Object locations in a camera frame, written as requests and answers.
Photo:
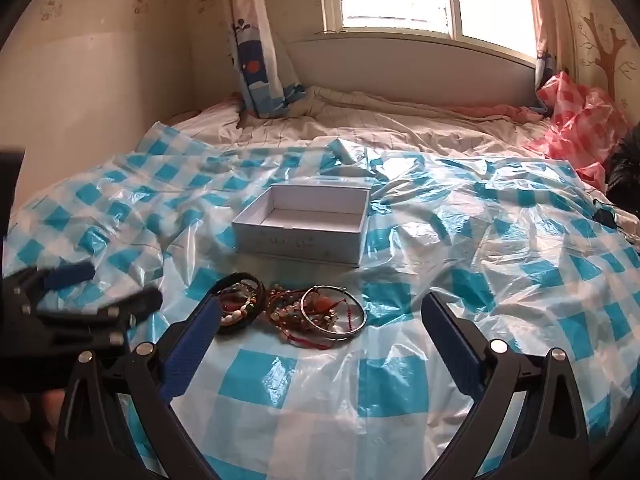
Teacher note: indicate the silver bangle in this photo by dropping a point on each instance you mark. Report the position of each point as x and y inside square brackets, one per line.
[332, 334]

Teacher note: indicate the blue checkered plastic sheet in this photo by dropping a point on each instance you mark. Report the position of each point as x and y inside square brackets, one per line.
[380, 385]

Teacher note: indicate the black plastic bag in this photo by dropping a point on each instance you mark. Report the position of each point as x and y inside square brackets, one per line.
[625, 170]

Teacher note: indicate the person's left hand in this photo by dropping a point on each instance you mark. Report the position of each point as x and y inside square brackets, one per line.
[30, 415]

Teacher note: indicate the blue printed curtain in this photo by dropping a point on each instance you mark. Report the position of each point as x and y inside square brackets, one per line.
[255, 60]

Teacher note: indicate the pink checkered plastic sheet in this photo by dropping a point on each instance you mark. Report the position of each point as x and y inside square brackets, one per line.
[575, 130]

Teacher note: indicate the tree painted wardrobe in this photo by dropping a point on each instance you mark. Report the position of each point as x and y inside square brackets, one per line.
[607, 55]

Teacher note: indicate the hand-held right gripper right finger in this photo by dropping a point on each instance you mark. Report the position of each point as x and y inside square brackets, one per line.
[452, 347]

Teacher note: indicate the pink curtain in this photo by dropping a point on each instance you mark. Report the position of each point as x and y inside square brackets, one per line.
[547, 20]

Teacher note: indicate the striped beige bed sheet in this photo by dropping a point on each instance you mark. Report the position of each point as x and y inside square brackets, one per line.
[400, 127]

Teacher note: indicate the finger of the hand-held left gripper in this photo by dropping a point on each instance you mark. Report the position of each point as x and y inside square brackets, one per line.
[70, 275]
[135, 306]

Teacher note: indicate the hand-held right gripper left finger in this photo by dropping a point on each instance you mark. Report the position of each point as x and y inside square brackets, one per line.
[195, 345]

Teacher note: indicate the dark shiny object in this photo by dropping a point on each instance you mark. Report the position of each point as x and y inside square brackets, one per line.
[607, 219]

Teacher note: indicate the white cardboard box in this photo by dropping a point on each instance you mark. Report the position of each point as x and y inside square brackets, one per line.
[295, 245]

